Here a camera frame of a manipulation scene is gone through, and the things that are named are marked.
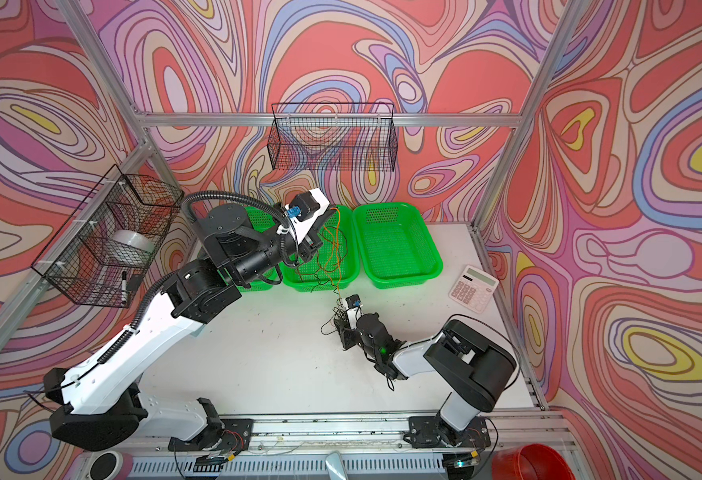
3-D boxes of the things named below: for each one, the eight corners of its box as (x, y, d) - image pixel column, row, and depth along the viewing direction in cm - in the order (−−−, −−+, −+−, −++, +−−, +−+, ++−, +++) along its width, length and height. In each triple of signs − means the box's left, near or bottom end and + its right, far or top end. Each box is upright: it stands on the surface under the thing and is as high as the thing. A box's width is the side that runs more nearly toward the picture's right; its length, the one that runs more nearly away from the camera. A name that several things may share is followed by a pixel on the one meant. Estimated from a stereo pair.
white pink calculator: (446, 295, 101) (448, 291, 99) (464, 267, 108) (466, 262, 106) (481, 315, 96) (484, 311, 94) (497, 284, 104) (501, 279, 101)
